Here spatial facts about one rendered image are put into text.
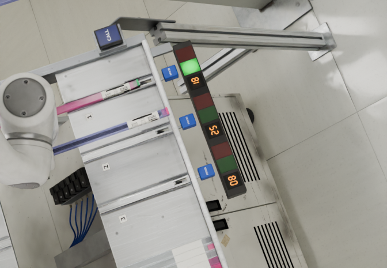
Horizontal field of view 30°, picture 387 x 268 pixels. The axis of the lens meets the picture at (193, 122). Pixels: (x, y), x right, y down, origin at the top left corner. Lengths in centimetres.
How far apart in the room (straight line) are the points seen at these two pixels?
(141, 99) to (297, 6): 79
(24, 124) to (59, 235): 95
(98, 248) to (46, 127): 73
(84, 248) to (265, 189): 57
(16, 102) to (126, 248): 48
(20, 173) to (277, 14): 129
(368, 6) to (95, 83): 84
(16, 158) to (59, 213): 94
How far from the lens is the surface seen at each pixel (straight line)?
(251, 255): 195
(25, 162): 104
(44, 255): 204
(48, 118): 106
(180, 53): 152
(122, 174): 145
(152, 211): 143
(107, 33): 149
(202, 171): 143
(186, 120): 145
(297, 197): 217
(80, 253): 183
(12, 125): 106
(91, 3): 281
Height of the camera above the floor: 175
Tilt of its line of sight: 47 degrees down
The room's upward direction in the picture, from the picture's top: 95 degrees counter-clockwise
